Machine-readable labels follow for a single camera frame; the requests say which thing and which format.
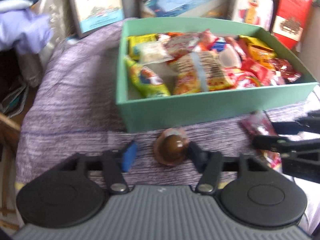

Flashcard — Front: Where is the red snack packet white symbol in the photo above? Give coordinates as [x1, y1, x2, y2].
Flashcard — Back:
[241, 57, 272, 86]

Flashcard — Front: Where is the orange-red snack packet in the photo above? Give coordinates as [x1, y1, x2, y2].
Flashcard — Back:
[199, 29, 218, 51]

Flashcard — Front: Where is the lavender cloth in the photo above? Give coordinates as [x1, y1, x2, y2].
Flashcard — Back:
[0, 7, 53, 55]

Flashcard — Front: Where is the blue snack packet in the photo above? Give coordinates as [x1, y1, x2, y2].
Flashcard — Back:
[211, 37, 227, 52]

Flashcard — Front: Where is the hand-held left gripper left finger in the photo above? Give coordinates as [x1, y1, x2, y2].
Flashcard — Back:
[54, 140, 138, 194]

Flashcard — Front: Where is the green cardboard box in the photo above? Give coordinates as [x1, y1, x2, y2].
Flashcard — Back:
[115, 17, 320, 133]

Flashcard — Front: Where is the clear snack packet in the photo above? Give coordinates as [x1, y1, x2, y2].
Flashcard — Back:
[136, 41, 175, 65]

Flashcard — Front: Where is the red paper lantern box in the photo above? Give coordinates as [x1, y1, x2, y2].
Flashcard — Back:
[271, 0, 313, 48]

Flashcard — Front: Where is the duck toy box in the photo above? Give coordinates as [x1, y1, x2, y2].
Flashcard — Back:
[232, 0, 277, 28]

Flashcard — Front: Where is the yellow wavy snack packet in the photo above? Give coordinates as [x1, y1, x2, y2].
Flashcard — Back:
[238, 35, 278, 66]

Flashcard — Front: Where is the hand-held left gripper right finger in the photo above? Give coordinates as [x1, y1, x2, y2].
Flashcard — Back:
[187, 141, 273, 194]

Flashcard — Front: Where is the brown framed pastry box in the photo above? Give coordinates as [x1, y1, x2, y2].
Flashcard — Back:
[66, 0, 125, 40]

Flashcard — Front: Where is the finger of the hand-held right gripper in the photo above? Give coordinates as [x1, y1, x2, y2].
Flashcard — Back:
[272, 116, 320, 135]
[252, 134, 320, 155]

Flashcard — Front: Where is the orange noodle snack packet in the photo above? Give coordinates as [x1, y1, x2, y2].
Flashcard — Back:
[169, 51, 235, 96]

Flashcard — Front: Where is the dark red shiny snack packet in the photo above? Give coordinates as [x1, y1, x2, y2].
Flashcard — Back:
[271, 58, 303, 84]

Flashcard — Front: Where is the round jelly cup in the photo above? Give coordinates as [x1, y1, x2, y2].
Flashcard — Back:
[217, 46, 242, 69]

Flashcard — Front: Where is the red yellow snack packet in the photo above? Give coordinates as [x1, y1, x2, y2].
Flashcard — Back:
[223, 68, 266, 90]

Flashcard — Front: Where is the pink marshmallow packet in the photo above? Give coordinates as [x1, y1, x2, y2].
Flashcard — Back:
[241, 111, 283, 166]

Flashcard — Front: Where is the purple striped tablecloth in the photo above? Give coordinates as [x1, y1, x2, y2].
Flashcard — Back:
[15, 17, 320, 235]

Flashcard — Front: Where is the green-yellow snack packet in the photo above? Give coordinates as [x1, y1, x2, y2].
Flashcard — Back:
[124, 56, 172, 98]

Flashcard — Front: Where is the brown pudding cup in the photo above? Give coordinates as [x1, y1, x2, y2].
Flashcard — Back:
[153, 127, 190, 166]

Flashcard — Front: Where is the pink translucent snack packet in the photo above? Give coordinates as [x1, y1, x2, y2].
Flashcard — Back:
[164, 34, 200, 56]

